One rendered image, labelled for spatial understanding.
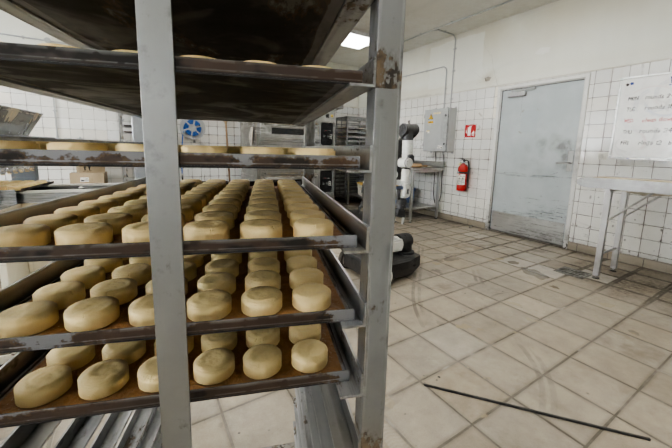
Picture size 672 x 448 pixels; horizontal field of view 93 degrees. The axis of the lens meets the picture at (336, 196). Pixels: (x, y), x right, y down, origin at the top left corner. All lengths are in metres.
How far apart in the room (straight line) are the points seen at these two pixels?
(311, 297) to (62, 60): 0.34
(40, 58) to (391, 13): 0.32
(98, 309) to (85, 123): 5.84
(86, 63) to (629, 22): 4.79
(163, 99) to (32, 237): 0.20
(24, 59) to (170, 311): 0.26
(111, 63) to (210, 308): 0.27
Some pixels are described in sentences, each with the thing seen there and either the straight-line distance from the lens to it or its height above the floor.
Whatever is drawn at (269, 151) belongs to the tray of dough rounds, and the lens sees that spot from 0.36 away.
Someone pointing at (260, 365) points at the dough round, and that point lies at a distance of 0.46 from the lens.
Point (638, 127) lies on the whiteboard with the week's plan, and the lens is 4.62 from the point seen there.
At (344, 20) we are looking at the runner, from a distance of 0.44.
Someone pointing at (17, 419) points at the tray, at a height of 0.87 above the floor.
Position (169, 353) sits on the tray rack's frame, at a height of 0.93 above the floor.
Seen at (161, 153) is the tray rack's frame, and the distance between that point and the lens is 0.35.
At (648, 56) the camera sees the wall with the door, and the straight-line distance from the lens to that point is 4.73.
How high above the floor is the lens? 1.15
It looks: 8 degrees down
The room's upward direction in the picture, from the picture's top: 1 degrees clockwise
